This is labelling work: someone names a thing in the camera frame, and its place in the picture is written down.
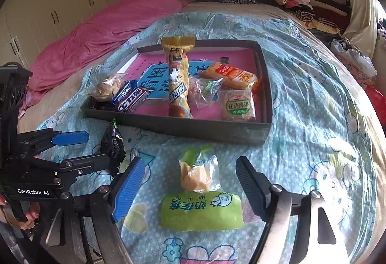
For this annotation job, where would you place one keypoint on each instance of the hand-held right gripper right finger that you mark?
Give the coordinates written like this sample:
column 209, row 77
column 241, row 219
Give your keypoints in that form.
column 251, row 185

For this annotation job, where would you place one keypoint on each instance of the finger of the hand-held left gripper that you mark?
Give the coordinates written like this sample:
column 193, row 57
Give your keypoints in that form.
column 69, row 138
column 84, row 163

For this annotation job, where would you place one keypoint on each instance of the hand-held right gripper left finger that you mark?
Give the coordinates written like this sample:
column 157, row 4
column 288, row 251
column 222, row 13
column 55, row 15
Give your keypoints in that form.
column 128, row 188

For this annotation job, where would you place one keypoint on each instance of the black and green snack packet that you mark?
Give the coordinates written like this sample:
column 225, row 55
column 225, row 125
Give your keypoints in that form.
column 112, row 143

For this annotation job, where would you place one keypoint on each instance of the clear yellow cake packet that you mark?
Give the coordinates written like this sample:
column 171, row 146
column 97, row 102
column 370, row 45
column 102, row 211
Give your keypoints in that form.
column 196, row 176

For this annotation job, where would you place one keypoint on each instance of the green milk bar packet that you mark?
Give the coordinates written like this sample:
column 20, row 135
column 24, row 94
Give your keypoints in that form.
column 202, row 212

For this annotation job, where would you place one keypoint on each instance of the brown crispy snack packet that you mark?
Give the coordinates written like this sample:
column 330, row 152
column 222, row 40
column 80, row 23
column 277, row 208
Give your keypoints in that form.
column 105, row 89

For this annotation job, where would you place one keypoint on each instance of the dark cardboard box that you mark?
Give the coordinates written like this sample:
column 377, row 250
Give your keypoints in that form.
column 211, row 131

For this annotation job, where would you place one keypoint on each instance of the dark blue wafer bar packet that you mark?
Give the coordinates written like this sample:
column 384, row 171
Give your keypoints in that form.
column 134, row 99

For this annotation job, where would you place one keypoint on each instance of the round biscuit packet green label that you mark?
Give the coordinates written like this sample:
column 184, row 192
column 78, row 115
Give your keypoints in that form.
column 238, row 105

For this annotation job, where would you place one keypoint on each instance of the clear candied snack packet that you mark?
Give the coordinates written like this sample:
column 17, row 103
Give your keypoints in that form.
column 202, row 93

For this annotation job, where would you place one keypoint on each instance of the orange cracker packet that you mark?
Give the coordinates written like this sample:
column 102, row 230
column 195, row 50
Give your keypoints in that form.
column 232, row 74

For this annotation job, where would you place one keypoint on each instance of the yellow bread packet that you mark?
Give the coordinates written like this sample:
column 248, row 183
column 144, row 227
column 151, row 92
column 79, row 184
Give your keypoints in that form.
column 178, row 77

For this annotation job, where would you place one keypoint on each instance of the person's left hand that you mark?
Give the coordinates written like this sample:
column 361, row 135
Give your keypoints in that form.
column 31, row 215

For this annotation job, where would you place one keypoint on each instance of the pink book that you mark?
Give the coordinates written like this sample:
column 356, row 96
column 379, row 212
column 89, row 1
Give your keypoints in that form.
column 150, row 62

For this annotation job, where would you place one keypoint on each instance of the pink blanket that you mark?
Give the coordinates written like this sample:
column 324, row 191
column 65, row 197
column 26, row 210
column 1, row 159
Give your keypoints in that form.
column 105, row 32

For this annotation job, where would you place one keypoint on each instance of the red plastic bag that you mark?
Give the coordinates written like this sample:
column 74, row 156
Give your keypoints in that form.
column 377, row 104

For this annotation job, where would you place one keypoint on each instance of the pink floral cloth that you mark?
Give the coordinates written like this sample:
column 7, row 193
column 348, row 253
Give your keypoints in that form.
column 360, row 78

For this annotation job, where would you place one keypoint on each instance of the white crumpled cloth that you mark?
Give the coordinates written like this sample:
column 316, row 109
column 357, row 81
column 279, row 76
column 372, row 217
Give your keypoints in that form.
column 352, row 57

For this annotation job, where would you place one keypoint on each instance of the bed with beige sheet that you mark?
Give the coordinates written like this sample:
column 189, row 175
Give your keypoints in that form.
column 235, row 7

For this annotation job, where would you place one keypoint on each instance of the dark patterned cloth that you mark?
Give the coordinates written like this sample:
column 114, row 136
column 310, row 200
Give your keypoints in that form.
column 238, row 0

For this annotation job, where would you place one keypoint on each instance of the pile of folded clothes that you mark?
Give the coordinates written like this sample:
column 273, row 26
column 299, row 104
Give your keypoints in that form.
column 301, row 1

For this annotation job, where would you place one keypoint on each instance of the purple cloth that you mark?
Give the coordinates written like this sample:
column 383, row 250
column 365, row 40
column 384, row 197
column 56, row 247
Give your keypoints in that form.
column 381, row 32

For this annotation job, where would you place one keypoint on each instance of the cream curtain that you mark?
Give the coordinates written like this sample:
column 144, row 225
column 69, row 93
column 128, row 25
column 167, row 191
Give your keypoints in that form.
column 362, row 10

